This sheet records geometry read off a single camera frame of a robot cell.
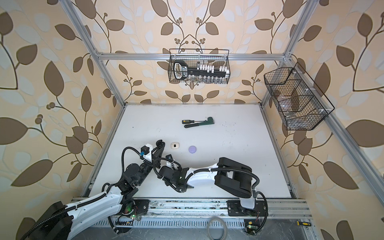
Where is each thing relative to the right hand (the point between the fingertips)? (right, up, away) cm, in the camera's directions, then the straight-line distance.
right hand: (168, 175), depth 84 cm
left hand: (-2, +17, -7) cm, 19 cm away
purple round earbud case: (+13, +12, +12) cm, 22 cm away
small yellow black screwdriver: (+67, -17, -14) cm, 71 cm away
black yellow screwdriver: (+10, +30, +24) cm, 40 cm away
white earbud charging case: (+2, +15, +12) cm, 19 cm away
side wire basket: (+68, +40, -10) cm, 80 cm away
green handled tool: (+25, +30, +24) cm, 46 cm away
